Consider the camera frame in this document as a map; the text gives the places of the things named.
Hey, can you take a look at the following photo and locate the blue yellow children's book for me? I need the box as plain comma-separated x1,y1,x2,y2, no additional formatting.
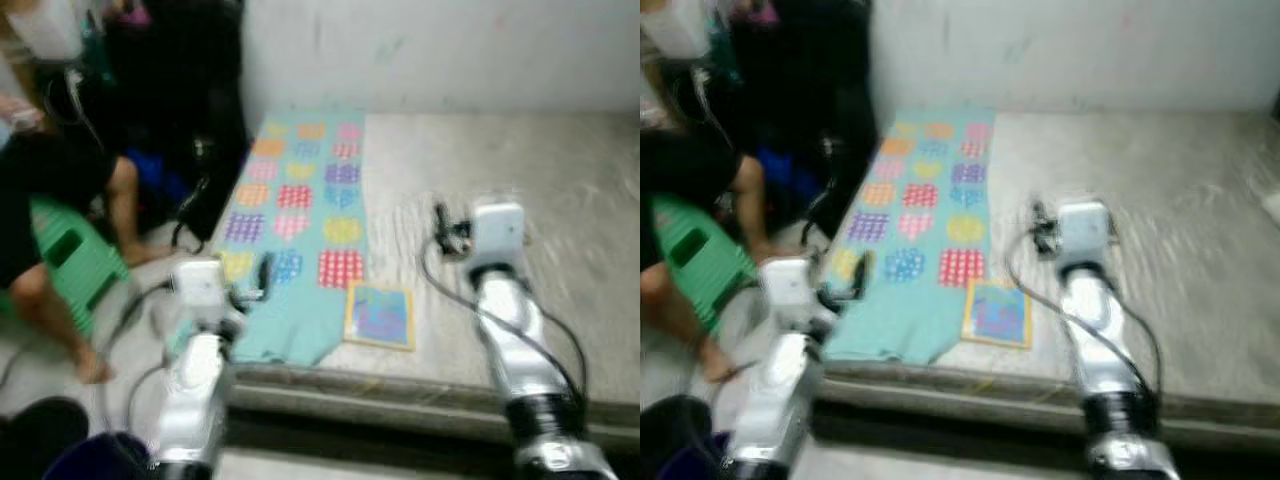
343,283,418,354
961,278,1035,351

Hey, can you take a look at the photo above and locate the teal blanket with colourful hearts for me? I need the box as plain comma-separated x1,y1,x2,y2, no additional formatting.
820,107,999,367
165,110,369,369

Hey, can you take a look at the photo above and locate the grey quilted mattress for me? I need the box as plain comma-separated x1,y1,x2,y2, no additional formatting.
815,108,1280,451
165,108,640,446

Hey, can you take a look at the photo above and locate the blue bag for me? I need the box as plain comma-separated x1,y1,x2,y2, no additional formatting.
130,148,193,203
758,146,819,201

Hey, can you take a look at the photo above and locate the green plastic stool stack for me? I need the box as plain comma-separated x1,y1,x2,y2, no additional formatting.
648,194,758,335
28,194,133,337

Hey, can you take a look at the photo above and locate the person in black shorts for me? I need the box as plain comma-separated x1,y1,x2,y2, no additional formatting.
0,0,173,386
640,0,793,384

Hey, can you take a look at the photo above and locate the dark bed base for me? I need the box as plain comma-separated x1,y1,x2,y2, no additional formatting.
810,405,1280,476
225,405,640,476

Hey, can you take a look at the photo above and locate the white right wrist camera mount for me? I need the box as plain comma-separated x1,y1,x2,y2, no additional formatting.
1053,199,1120,273
463,200,531,279

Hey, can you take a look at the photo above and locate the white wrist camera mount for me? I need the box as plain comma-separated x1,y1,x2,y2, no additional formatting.
758,256,839,336
1053,199,1120,273
463,200,531,279
168,257,243,338

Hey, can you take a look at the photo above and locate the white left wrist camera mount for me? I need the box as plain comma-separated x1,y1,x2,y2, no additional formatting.
758,256,839,336
168,257,243,338

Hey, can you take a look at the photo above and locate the black bag with strap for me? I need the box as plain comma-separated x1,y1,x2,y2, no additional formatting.
170,132,248,253
798,132,873,248

